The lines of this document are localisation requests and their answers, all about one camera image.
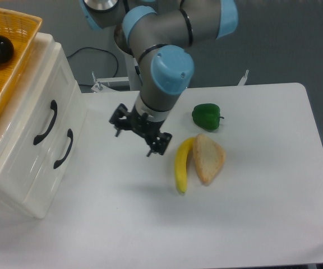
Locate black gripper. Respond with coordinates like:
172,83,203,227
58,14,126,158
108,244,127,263
109,103,172,157

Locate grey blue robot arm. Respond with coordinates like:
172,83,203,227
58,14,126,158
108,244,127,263
80,1,238,155

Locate white drawer cabinet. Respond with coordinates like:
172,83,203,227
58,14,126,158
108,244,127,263
0,33,87,219

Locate yellow banana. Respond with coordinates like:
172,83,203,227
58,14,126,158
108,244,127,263
174,137,195,194

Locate green bell pepper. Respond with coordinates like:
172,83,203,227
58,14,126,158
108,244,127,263
191,103,224,131

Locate bread slice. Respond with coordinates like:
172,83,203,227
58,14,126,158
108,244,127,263
193,134,226,185

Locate orange woven basket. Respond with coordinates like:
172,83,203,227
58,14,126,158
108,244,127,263
0,8,43,116

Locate black floor cable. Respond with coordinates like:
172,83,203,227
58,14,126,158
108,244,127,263
66,47,119,85

